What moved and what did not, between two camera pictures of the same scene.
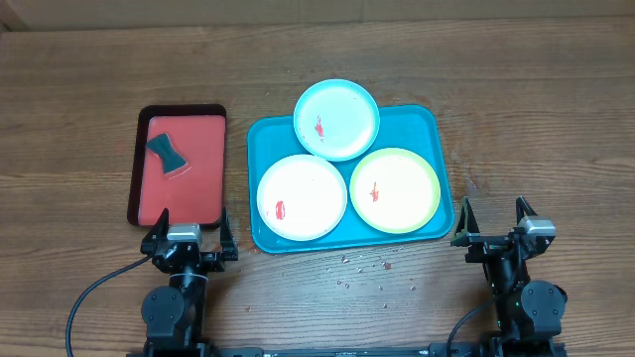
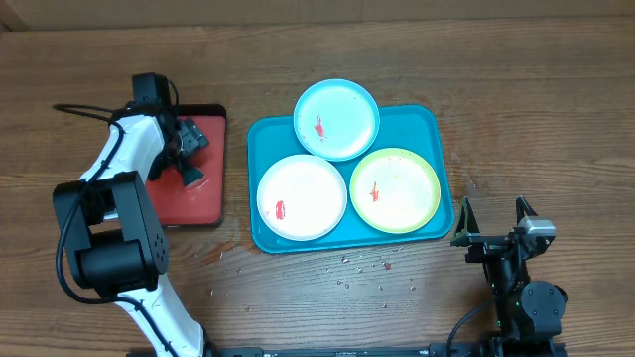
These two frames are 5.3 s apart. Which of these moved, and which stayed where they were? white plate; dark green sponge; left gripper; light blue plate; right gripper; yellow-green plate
Moved: left gripper; dark green sponge
Stayed: white plate; yellow-green plate; right gripper; light blue plate
